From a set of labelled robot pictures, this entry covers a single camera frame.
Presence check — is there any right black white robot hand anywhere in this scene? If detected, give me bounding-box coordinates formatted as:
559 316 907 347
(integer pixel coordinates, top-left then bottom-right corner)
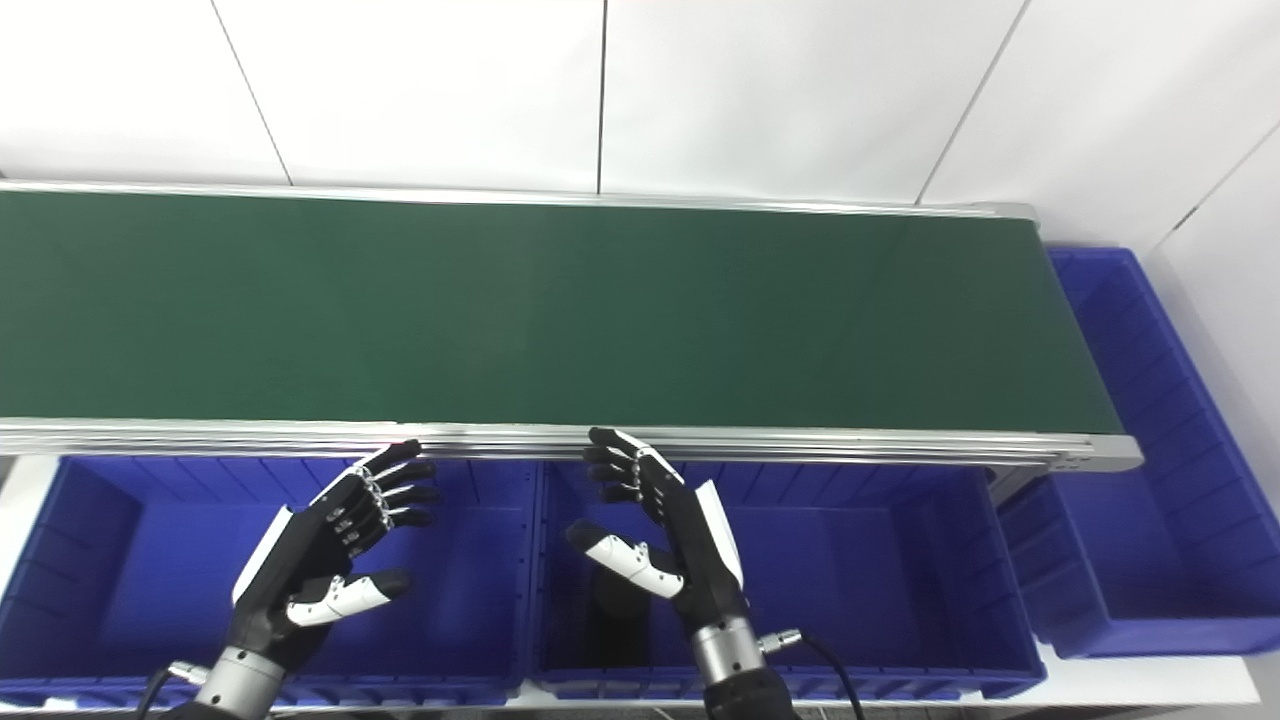
566 427 751 633

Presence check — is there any green conveyor belt aluminium frame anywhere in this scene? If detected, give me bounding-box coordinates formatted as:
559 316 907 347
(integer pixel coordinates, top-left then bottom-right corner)
0 180 1144 476

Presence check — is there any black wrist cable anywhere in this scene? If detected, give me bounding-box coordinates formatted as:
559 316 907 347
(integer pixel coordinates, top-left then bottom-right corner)
757 628 866 720
135 660 211 720

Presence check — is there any black cylinder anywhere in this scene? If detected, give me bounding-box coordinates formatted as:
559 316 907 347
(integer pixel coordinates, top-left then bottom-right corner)
590 578 691 671

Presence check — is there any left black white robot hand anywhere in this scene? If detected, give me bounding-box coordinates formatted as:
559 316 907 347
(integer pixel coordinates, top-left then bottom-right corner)
228 440 441 666

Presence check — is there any blue plastic bin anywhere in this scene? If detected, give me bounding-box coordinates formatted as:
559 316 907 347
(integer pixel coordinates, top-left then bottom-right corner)
525 460 1048 701
1000 247 1280 659
0 455 541 711

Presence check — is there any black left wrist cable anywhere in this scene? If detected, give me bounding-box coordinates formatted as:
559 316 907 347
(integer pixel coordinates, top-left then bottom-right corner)
135 660 211 720

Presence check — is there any aluminium conveyor leg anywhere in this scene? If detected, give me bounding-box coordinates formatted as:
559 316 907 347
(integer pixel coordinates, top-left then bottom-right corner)
985 465 1051 508

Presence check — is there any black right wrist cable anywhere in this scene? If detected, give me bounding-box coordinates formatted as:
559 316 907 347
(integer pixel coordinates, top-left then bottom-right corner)
757 628 866 720

